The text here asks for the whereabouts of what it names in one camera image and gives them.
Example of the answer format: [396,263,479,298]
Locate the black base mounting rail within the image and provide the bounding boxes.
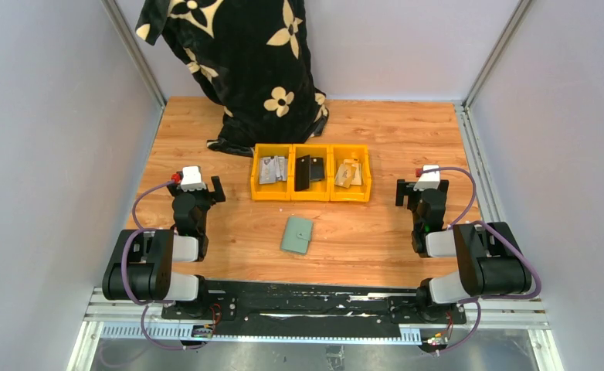
[161,280,467,339]

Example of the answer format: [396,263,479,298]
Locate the right yellow plastic bin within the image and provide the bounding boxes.
[330,145,372,203]

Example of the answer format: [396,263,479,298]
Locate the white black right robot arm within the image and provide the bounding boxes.
[395,179,534,323]

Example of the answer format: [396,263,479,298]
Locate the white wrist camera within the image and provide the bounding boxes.
[413,165,440,191]
[171,165,207,192]

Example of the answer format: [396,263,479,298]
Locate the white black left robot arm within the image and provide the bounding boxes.
[102,172,226,319]

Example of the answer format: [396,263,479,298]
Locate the gold beige cards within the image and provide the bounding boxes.
[334,158,363,188]

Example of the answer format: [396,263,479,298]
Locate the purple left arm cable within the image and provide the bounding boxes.
[120,179,216,352]

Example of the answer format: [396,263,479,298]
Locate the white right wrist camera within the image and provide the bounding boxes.
[413,165,440,191]

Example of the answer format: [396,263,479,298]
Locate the black floral blanket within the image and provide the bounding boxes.
[135,0,329,157]

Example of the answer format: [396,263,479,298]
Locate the left yellow plastic bin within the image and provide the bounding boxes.
[250,144,294,201]

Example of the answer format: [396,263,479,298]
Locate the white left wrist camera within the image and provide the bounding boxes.
[171,165,207,192]

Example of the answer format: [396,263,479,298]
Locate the silver grey cards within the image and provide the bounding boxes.
[259,155,288,185]

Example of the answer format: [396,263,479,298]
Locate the black cards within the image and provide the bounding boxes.
[294,155,326,192]

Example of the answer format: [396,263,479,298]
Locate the green leather card holder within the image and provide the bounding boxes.
[280,216,314,255]

